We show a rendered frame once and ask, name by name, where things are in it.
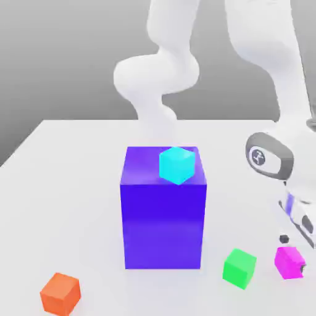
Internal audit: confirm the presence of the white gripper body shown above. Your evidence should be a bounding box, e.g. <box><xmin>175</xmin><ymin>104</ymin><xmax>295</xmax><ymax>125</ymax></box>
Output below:
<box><xmin>278</xmin><ymin>199</ymin><xmax>316</xmax><ymax>251</ymax></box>

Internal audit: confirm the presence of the small orange cube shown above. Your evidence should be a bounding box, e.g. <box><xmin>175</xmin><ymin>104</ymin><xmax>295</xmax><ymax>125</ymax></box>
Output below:
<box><xmin>39</xmin><ymin>272</ymin><xmax>82</xmax><ymax>316</ymax></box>

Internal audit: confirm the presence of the small magenta cube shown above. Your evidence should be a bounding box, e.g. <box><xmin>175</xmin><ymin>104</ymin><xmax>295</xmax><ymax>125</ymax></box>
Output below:
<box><xmin>274</xmin><ymin>246</ymin><xmax>307</xmax><ymax>280</ymax></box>

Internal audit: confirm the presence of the small cyan cube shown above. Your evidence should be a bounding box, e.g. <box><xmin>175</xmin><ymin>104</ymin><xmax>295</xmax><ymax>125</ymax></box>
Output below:
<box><xmin>159</xmin><ymin>146</ymin><xmax>196</xmax><ymax>186</ymax></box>

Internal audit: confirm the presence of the small green cube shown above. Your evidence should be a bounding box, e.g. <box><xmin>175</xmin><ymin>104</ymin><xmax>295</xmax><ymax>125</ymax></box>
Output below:
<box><xmin>222</xmin><ymin>247</ymin><xmax>257</xmax><ymax>291</ymax></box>

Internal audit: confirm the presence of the large blue box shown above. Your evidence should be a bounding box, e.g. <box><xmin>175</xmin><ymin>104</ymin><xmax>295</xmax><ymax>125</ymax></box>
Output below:
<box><xmin>119</xmin><ymin>146</ymin><xmax>207</xmax><ymax>270</ymax></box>

